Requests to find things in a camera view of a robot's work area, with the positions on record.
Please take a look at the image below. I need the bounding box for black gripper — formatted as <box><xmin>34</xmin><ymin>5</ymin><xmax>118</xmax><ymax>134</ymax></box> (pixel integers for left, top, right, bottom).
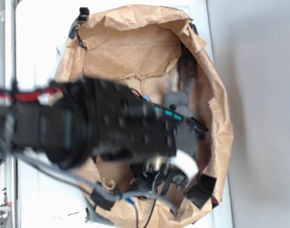
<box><xmin>91</xmin><ymin>79</ymin><xmax>208</xmax><ymax>163</ymax></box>

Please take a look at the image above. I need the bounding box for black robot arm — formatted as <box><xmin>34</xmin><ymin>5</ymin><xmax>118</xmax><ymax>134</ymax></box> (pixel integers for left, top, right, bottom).
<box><xmin>0</xmin><ymin>77</ymin><xmax>207</xmax><ymax>169</ymax></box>

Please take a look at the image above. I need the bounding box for blue textured sponge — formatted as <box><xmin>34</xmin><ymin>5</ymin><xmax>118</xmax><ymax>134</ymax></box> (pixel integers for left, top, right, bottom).
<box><xmin>143</xmin><ymin>95</ymin><xmax>151</xmax><ymax>102</ymax></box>

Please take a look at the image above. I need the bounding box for grey plush mouse toy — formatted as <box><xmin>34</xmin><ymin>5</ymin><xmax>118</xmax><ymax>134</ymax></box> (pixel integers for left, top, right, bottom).
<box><xmin>164</xmin><ymin>77</ymin><xmax>196</xmax><ymax>118</ymax></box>

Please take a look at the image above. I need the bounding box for brown paper bag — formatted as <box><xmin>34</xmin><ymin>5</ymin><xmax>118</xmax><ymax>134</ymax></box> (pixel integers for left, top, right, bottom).
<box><xmin>55</xmin><ymin>5</ymin><xmax>233</xmax><ymax>228</ymax></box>

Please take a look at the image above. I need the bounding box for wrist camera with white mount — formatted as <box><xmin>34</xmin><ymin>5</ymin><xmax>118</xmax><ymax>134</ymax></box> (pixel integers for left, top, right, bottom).
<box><xmin>130</xmin><ymin>149</ymin><xmax>199</xmax><ymax>196</ymax></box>

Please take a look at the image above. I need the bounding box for black cable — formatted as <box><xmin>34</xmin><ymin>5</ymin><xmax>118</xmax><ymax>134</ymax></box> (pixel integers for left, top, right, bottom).
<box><xmin>132</xmin><ymin>199</ymin><xmax>157</xmax><ymax>228</ymax></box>

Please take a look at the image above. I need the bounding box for grey braided cable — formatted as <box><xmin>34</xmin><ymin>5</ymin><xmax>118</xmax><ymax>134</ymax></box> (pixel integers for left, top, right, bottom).
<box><xmin>14</xmin><ymin>152</ymin><xmax>179</xmax><ymax>216</ymax></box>

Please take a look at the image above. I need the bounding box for aluminium frame rail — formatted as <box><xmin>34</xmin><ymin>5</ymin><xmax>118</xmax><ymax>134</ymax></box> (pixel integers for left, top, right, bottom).
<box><xmin>0</xmin><ymin>0</ymin><xmax>19</xmax><ymax>228</ymax></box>

